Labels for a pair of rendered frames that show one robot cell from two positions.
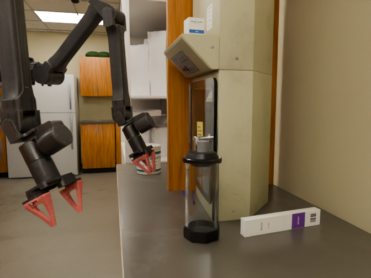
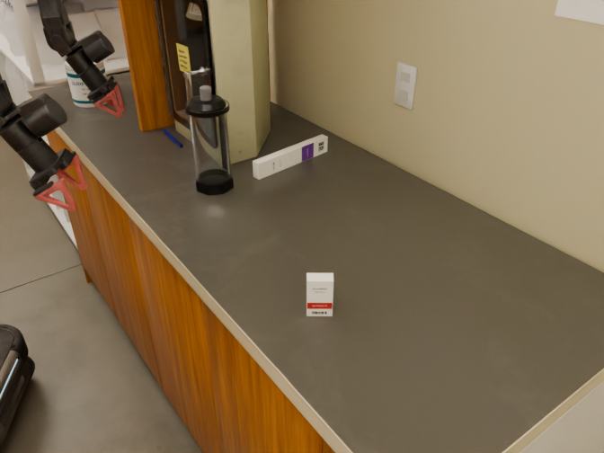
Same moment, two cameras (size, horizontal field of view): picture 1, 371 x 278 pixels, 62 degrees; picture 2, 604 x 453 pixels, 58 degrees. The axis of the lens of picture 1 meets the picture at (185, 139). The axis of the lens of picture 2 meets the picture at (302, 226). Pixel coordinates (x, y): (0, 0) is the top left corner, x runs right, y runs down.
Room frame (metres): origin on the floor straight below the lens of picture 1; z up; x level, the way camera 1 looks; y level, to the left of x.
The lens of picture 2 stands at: (-0.43, 0.23, 1.64)
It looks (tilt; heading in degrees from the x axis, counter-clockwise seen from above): 33 degrees down; 337
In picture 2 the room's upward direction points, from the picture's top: straight up
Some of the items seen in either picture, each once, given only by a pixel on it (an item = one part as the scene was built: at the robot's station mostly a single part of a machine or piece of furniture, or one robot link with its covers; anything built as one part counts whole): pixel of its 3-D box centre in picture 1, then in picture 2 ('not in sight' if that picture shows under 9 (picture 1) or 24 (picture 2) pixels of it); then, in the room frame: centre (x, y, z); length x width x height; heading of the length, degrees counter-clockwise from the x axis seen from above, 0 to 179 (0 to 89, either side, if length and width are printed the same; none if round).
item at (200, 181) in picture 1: (201, 194); (210, 145); (0.83, -0.05, 1.06); 0.11 x 0.11 x 0.21
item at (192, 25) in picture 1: (194, 29); not in sight; (1.00, -0.03, 1.54); 0.05 x 0.05 x 0.06; 18
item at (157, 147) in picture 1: (148, 158); (87, 81); (1.63, 0.20, 1.02); 0.13 x 0.13 x 0.15
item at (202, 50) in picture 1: (187, 59); not in sight; (1.08, -0.01, 1.46); 0.32 x 0.12 x 0.10; 13
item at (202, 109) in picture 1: (201, 137); (186, 65); (1.09, -0.06, 1.19); 0.30 x 0.01 x 0.40; 13
